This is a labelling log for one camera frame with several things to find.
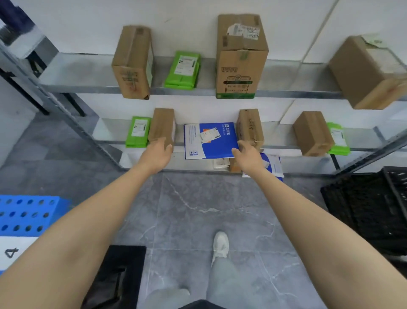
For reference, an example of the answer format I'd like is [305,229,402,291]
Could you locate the person's right forearm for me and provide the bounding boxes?
[244,168,407,309]

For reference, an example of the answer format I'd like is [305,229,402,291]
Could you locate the tall narrow cardboard box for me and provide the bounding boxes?
[112,25,154,100]

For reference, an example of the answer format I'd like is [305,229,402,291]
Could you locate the person's white shoe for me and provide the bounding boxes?
[211,231,230,267]

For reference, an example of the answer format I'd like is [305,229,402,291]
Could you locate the black plastic crate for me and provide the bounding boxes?
[320,166,407,257]

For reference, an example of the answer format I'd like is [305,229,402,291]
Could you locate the blue document envelope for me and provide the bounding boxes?
[184,122,240,160]

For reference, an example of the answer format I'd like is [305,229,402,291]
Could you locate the green mailer bag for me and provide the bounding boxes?
[326,122,351,156]
[125,116,152,149]

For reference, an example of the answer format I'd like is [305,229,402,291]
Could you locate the person's left hand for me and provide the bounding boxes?
[137,137,174,175]

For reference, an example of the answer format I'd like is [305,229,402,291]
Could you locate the grey metal shelf rack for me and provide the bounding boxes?
[0,41,407,179]

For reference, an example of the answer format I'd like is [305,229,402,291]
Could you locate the black table frame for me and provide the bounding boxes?
[0,49,87,117]

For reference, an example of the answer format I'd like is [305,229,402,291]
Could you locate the person's black top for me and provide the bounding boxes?
[177,299,227,309]

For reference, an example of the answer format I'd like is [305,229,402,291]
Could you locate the black bag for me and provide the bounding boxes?
[81,245,147,309]

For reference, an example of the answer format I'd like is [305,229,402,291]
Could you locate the person's right hand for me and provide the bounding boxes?
[231,140,268,177]

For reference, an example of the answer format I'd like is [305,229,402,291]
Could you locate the medium plain cardboard box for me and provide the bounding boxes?
[293,111,335,157]

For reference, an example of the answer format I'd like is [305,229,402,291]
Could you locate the large green-printed cardboard box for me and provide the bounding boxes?
[216,13,269,99]

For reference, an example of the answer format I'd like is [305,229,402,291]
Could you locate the small plain cardboard box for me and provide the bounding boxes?
[148,108,176,151]

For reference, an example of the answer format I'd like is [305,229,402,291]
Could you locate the person's left forearm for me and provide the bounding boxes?
[0,165,164,309]

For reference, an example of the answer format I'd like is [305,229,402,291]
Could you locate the white paper label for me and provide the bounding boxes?
[0,236,39,272]

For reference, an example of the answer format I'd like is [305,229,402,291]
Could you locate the blue and white envelope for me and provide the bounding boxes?
[242,152,285,182]

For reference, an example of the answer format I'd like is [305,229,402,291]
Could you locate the person's grey trousers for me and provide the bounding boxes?
[140,254,256,309]

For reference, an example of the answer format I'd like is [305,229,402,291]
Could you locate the small printed cardboard box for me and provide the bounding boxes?
[237,108,265,151]

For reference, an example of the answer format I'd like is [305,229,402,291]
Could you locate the blue perforated plastic crate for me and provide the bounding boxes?
[0,195,72,238]

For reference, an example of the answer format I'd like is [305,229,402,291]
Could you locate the cardboard box with white label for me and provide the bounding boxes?
[328,34,407,110]

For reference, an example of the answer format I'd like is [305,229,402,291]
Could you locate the stacked green mailer bags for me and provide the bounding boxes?
[164,51,202,90]

